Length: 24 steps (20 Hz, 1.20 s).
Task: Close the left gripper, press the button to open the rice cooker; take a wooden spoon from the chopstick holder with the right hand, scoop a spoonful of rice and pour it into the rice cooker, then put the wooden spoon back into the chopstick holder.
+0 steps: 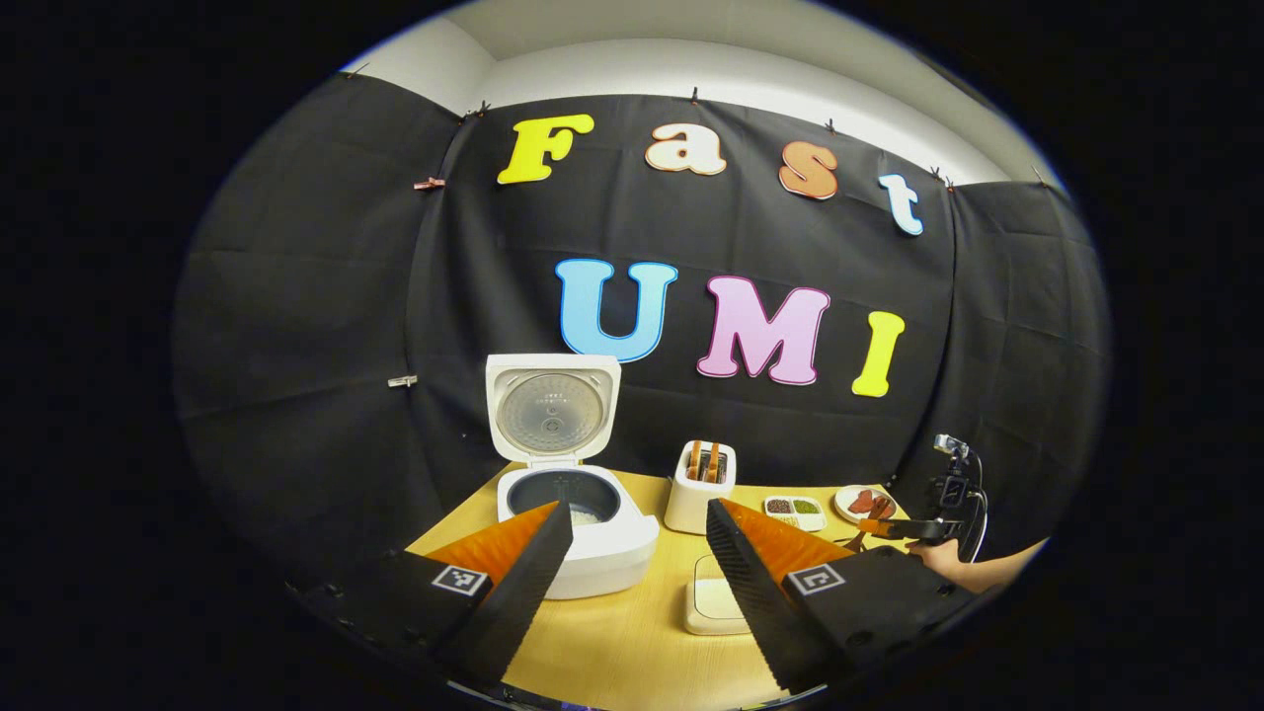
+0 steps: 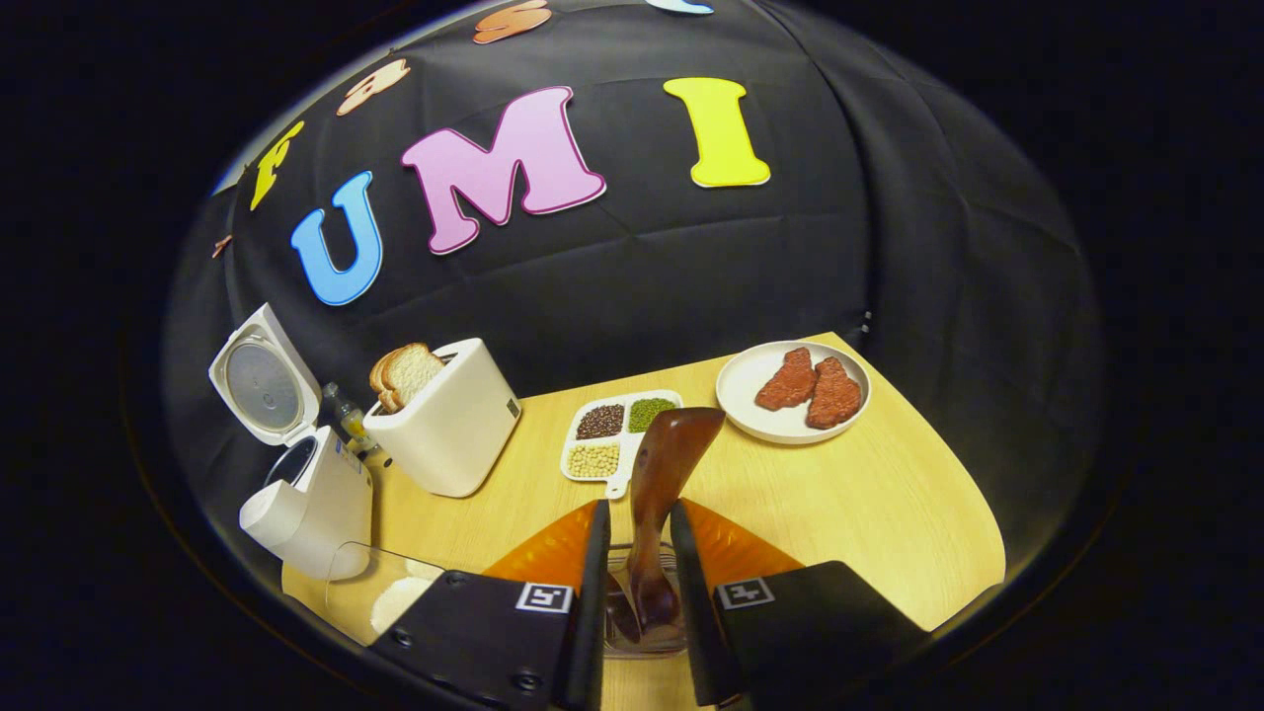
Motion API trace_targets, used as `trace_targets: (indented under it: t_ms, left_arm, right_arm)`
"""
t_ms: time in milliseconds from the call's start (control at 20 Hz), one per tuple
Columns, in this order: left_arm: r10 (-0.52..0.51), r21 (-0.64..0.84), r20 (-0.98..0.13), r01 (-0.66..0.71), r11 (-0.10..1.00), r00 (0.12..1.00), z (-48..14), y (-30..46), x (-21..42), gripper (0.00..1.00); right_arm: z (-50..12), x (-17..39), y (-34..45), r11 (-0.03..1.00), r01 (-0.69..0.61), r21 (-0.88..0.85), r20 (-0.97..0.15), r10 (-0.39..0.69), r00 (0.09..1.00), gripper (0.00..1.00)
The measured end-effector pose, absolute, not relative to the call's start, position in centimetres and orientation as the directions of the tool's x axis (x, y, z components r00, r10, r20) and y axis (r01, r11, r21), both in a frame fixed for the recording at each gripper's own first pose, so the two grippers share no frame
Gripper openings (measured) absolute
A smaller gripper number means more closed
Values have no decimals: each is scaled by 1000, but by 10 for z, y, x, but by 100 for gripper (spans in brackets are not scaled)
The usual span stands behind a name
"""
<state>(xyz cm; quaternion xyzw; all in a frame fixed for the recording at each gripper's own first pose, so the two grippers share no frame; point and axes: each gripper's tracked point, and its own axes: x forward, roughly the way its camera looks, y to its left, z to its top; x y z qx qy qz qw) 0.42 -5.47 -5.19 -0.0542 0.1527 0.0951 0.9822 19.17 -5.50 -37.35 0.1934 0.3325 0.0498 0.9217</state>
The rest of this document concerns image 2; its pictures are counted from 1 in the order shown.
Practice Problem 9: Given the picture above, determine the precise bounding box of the clear plastic bottle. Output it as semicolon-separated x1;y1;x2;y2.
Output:
321;383;381;460

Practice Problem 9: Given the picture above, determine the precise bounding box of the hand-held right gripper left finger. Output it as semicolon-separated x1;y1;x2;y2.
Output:
370;499;611;711

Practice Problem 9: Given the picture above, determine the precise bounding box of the brown wooden spoon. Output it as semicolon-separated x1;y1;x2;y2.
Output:
607;407;727;638

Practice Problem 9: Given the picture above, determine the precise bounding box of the white toaster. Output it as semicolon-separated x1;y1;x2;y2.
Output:
362;338;521;498

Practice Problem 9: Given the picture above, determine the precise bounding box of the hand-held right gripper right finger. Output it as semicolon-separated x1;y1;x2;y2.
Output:
670;499;929;707

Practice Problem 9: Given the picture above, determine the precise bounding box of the white rice cooker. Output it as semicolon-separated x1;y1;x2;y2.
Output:
208;303;374;582

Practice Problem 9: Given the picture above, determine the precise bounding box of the white divided bean dish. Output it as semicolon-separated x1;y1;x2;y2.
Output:
560;389;684;500

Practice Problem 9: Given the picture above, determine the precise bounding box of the clear rice container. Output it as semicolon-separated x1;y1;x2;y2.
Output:
324;541;450;648

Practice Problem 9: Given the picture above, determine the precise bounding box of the wire chopstick holder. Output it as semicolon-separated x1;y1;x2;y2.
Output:
602;541;689;660

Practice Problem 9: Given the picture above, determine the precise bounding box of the toast bread slice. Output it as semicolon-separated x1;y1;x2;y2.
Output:
369;348;406;414
380;343;445;408

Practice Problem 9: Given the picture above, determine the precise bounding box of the white round plate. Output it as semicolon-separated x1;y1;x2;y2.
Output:
716;341;872;445

